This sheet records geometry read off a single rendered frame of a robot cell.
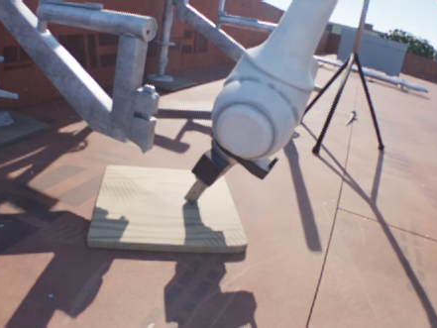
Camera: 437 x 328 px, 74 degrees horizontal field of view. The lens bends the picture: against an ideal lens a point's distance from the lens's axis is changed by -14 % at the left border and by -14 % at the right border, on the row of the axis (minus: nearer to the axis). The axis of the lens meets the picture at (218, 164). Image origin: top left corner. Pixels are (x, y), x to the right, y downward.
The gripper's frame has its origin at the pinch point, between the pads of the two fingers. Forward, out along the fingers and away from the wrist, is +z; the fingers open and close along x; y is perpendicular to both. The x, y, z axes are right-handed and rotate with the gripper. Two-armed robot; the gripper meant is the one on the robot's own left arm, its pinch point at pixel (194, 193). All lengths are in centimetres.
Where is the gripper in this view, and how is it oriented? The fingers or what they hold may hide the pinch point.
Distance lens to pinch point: 73.0
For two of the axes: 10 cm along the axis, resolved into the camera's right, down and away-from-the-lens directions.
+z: -5.2, 6.9, 5.1
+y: -7.5, -6.5, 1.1
